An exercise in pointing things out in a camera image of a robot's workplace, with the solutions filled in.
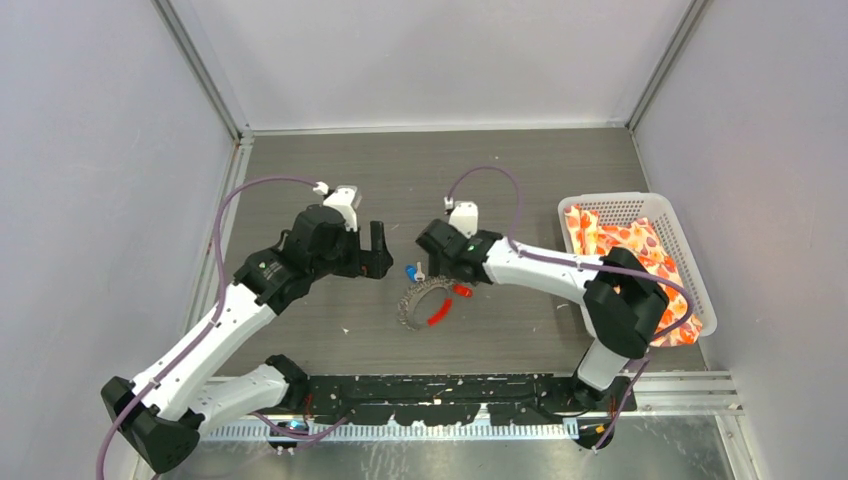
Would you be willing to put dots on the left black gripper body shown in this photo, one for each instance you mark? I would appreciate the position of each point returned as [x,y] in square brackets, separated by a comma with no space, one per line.
[347,259]

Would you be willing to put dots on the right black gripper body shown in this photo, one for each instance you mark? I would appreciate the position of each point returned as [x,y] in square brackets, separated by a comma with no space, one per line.
[438,269]

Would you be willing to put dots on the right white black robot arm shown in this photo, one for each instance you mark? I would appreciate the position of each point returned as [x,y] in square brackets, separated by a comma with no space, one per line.
[624,302]

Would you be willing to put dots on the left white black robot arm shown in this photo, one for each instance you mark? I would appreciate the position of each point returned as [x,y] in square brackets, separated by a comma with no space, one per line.
[164,411]

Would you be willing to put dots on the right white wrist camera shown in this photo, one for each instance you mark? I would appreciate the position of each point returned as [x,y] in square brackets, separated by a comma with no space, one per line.
[464,217]

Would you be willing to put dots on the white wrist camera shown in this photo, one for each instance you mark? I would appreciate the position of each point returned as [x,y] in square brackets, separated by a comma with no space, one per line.
[345,199]
[464,217]

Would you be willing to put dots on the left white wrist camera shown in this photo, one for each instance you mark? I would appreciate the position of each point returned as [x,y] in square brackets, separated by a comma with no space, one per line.
[345,199]

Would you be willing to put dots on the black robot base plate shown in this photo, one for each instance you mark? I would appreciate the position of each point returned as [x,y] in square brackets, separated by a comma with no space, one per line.
[445,400]

